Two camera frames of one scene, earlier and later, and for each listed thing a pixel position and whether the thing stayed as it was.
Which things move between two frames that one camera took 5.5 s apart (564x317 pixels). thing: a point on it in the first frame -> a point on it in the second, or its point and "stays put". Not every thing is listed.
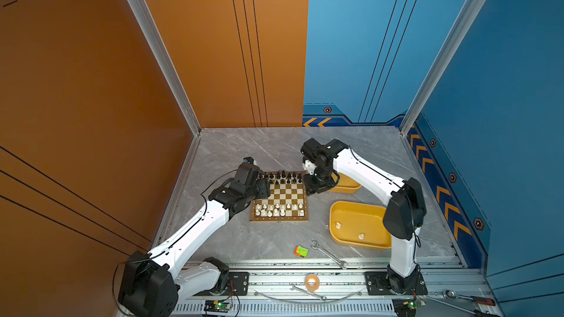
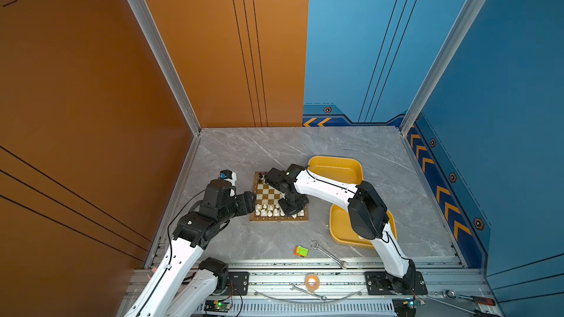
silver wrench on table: (343, 264) stays put
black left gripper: (264, 186) -> (245, 203)
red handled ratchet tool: (452, 295) stays put
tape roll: (316, 277) stays put
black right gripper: (312, 188) -> (288, 212)
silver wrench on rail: (323, 298) stays put
